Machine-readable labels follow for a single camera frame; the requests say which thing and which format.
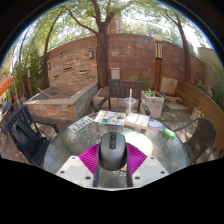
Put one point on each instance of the grey wall-mounted box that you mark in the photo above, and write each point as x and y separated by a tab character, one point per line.
115	73

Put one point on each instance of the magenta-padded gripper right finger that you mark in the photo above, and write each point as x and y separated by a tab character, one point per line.
136	160

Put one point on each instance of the pale round mouse pad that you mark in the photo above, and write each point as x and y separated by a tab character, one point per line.
141	141

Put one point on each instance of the curved wooden bench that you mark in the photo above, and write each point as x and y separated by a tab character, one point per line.
200	100

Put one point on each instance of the brown slatted wooden chair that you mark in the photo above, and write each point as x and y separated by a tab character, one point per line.
125	89

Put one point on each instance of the raised stone basin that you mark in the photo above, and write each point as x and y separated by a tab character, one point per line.
60	111

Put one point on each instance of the white planter box with plant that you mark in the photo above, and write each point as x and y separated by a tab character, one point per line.
154	103

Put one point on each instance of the clear plastic cup with straw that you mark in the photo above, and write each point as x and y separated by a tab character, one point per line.
130	106

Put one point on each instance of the large tree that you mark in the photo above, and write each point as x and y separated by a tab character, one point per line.
102	60

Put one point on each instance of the green packet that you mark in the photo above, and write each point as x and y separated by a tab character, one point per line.
169	133

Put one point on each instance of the dark wall lamp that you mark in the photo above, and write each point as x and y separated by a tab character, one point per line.
91	54
49	65

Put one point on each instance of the small blue and white booklet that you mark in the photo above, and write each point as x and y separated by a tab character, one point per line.
155	125

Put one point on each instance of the tall wooden lamp post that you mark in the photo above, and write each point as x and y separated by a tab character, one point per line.
158	66

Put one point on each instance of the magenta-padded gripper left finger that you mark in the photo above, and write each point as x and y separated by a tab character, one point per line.
88	160

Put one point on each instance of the orange canopy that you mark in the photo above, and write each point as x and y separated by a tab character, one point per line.
5	85

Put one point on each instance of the grey and black computer mouse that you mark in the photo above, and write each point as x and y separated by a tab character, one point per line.
112	156

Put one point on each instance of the dark slatted metal armchair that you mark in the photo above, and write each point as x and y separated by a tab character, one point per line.
18	115

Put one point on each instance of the open white book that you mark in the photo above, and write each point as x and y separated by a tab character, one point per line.
137	121

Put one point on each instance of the slender tree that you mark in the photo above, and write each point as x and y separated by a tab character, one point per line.
45	66
186	60

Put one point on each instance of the black backpack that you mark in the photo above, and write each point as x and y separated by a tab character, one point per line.
30	140

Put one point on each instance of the dark wicker chair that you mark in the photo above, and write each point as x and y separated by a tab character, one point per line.
203	133

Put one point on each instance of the white number sign plate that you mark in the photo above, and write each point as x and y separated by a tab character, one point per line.
81	124

